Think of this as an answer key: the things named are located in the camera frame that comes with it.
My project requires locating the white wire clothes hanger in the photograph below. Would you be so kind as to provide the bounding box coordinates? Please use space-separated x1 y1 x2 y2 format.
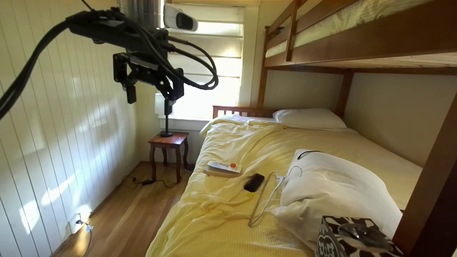
248 170 304 228

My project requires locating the wooden side table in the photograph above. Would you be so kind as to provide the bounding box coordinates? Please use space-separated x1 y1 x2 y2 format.
148 132 190 183

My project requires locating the black and white tissue box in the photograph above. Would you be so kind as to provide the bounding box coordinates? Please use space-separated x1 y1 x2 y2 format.
314 215 405 257

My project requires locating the black cable with white plug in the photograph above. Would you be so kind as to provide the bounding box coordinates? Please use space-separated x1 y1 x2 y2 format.
75 220 94 257

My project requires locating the short black cable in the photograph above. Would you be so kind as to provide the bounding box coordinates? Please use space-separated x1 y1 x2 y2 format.
297 150 322 160

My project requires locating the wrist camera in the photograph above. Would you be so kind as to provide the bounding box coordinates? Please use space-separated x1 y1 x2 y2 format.
67 9 169 51

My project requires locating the wooden bunk bed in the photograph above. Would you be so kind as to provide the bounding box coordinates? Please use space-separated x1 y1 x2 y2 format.
212 0 457 257

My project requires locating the black phone case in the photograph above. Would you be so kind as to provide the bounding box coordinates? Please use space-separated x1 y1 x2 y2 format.
243 173 266 193

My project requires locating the white remote with orange button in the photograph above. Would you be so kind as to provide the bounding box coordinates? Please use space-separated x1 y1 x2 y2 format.
207 161 243 174

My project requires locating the book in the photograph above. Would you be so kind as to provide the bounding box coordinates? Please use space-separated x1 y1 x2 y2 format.
203 161 243 178

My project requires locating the yellow striped mattress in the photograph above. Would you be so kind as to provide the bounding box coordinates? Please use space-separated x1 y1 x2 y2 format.
265 0 434 58

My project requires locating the table lamp with white shade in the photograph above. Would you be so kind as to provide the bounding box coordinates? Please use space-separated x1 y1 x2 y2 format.
154 92 174 138

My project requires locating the flat white pillow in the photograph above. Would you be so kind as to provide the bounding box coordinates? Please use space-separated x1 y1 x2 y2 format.
273 108 347 130

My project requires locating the wall socket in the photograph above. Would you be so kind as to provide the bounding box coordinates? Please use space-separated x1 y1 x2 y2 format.
69 213 82 235

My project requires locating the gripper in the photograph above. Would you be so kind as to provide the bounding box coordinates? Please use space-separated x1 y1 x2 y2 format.
113 29 185 107

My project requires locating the window with white blinds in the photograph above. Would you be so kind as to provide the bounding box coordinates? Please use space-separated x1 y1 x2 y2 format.
161 3 247 121

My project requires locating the large crumpled white pillow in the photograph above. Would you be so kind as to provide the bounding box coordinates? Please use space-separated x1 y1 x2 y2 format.
270 149 403 251

